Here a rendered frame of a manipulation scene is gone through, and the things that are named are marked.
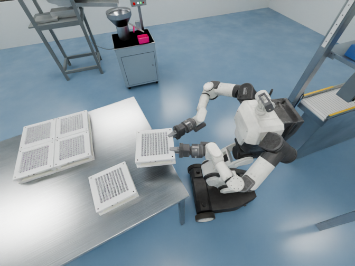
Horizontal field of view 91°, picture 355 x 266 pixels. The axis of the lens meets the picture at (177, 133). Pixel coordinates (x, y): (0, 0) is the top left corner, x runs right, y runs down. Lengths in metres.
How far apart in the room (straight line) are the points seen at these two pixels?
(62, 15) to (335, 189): 4.53
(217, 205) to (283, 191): 0.84
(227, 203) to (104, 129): 1.37
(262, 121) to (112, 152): 1.04
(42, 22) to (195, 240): 3.74
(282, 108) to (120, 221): 1.15
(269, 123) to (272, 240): 1.40
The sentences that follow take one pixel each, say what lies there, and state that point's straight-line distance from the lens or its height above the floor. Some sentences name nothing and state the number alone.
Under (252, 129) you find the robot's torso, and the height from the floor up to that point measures 1.25.
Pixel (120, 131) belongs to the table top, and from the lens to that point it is 1.52.
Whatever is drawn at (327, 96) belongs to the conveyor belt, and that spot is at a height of 0.91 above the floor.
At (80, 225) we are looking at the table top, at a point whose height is 0.89.
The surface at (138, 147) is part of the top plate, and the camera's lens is 1.15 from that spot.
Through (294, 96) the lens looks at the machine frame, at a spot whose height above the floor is 0.94.
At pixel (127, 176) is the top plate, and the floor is 0.96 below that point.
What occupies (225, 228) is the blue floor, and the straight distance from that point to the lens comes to 2.07.
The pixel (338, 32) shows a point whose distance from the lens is 1.67.
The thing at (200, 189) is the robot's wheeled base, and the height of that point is 0.19.
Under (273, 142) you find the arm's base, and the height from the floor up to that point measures 1.28.
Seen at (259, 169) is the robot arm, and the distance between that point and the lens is 0.98.
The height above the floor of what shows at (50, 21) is 0.98.
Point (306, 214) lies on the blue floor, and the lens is 2.43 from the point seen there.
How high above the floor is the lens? 2.00
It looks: 52 degrees down
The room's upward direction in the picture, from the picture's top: 3 degrees counter-clockwise
